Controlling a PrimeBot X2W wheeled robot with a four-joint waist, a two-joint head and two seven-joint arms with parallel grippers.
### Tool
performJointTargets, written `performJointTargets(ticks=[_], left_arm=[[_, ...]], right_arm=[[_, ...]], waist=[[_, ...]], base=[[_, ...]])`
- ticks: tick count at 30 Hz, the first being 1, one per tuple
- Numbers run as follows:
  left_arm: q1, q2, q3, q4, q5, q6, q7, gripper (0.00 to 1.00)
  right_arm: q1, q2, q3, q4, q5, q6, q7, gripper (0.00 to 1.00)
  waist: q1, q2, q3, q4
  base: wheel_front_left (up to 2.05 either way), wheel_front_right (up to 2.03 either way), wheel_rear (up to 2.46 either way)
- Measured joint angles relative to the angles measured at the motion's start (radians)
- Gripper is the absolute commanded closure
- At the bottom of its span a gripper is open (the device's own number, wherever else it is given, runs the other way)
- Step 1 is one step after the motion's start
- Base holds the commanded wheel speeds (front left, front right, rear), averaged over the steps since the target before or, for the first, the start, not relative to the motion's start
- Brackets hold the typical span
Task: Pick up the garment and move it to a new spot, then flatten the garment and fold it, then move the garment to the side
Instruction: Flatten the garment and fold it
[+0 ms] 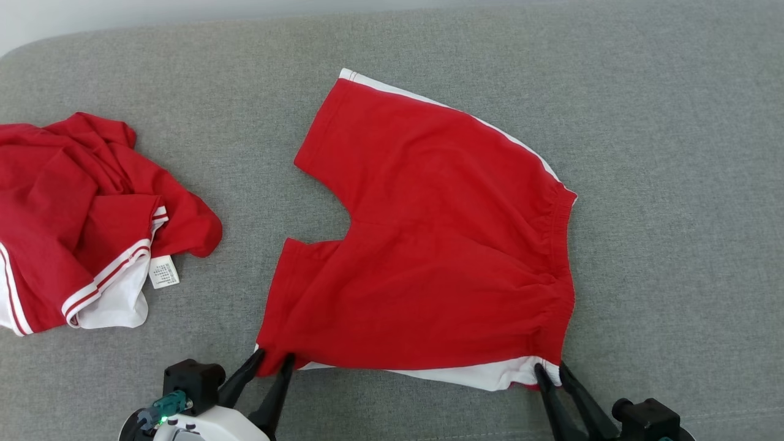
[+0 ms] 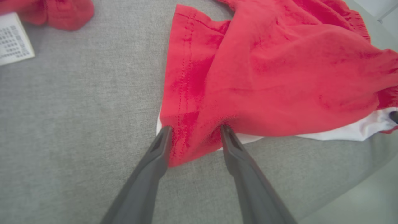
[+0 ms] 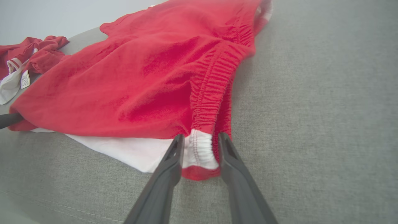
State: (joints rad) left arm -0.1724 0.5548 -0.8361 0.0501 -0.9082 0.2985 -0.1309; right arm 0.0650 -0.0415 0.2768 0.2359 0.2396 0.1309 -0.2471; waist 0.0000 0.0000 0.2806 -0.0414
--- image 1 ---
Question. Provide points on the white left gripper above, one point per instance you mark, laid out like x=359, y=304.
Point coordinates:
x=220, y=425

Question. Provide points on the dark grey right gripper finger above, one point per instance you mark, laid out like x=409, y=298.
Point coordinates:
x=591, y=416
x=560, y=416

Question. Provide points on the red shorts white side stripes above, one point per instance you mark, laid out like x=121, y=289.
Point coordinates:
x=429, y=245

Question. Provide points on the red basketball jersey white trim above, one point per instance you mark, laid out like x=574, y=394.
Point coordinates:
x=61, y=214

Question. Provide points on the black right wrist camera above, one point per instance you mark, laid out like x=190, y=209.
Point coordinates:
x=646, y=419

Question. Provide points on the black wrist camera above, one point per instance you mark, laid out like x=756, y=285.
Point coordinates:
x=646, y=419
x=193, y=380

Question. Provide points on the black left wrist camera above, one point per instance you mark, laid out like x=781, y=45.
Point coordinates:
x=193, y=380

